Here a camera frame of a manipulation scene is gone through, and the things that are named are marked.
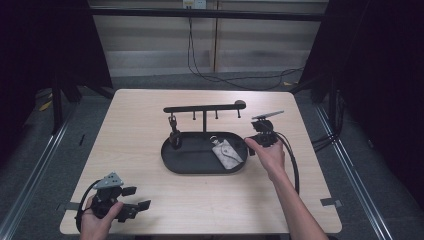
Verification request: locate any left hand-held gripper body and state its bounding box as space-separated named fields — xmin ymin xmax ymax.
xmin=89 ymin=171 xmax=140 ymax=223

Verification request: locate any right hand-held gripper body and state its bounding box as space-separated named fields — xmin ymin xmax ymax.
xmin=251 ymin=110 xmax=285 ymax=148

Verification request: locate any grey key pouch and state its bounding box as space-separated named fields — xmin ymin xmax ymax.
xmin=209 ymin=134 xmax=245 ymax=171

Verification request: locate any black key rack with tray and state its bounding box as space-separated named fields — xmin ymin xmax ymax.
xmin=160 ymin=99 xmax=250 ymax=175

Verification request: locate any black key fob with clasp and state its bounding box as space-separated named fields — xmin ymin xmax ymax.
xmin=167 ymin=112 xmax=183 ymax=150

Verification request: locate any person's right hand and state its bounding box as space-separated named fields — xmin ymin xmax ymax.
xmin=244 ymin=137 xmax=287 ymax=183

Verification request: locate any person's left hand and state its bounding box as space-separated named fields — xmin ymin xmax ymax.
xmin=79 ymin=195 xmax=125 ymax=240

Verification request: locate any grey tape strip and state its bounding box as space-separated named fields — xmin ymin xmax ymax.
xmin=319 ymin=197 xmax=344 ymax=208
xmin=55 ymin=201 xmax=80 ymax=212

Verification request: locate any black stand leg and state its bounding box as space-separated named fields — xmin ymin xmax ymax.
xmin=50 ymin=75 xmax=65 ymax=135

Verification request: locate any yellow tape piece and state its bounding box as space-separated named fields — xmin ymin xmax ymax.
xmin=38 ymin=99 xmax=54 ymax=113

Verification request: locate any black curtain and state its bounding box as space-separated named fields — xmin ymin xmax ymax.
xmin=0 ymin=0 xmax=113 ymax=168
xmin=298 ymin=0 xmax=424 ymax=209

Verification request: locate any left hand-held gripper cable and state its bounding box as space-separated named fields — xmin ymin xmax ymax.
xmin=74 ymin=179 xmax=102 ymax=233

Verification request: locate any hand-held gripper cable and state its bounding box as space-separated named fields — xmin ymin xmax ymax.
xmin=74 ymin=179 xmax=102 ymax=233
xmin=274 ymin=131 xmax=301 ymax=196

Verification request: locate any right hand-held gripper cable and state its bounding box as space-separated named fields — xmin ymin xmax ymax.
xmin=274 ymin=131 xmax=301 ymax=196

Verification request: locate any metal floor rail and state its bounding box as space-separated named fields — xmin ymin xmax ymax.
xmin=314 ymin=104 xmax=395 ymax=240
xmin=0 ymin=99 xmax=78 ymax=240

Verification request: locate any black hanging cable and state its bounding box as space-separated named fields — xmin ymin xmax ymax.
xmin=186 ymin=16 xmax=305 ymax=92

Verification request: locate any white wall outlet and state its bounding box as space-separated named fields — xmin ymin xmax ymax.
xmin=182 ymin=0 xmax=208 ymax=10

